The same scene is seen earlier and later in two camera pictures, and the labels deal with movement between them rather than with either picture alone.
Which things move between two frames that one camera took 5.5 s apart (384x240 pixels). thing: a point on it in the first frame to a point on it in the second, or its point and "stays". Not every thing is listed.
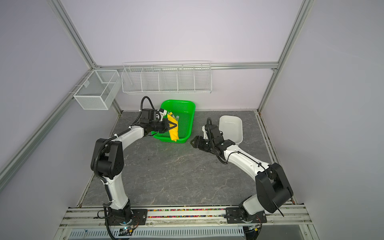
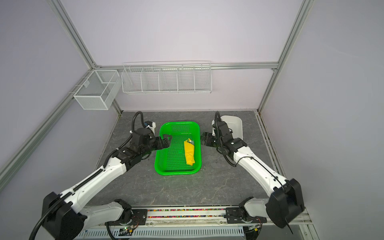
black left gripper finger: x=170 y=122 to x=164 y=142
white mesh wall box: x=99 y=90 stays
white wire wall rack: x=167 y=77 stays
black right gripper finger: x=196 y=141 to x=207 y=139
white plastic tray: x=231 y=128 stays
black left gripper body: x=161 y=126 to x=153 y=145
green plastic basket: x=184 y=110 to x=172 y=160
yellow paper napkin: x=173 y=131 to x=189 y=149
